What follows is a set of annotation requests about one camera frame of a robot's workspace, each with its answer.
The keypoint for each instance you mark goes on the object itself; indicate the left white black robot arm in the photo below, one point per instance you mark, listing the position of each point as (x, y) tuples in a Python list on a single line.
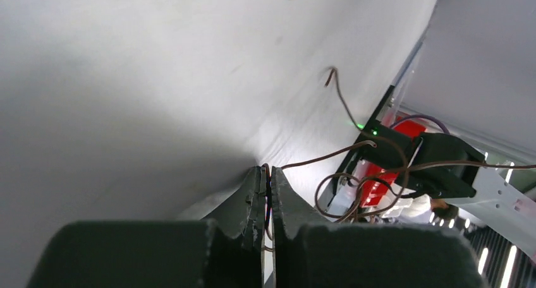
[(447, 168)]

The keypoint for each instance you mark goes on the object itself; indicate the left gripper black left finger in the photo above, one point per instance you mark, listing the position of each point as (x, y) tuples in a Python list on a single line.
[(223, 249)]

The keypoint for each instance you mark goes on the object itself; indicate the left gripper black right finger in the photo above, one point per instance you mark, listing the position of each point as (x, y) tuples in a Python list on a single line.
[(311, 251)]

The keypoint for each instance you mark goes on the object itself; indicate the red plastic bin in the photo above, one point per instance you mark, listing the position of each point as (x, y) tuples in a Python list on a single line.
[(385, 157)]

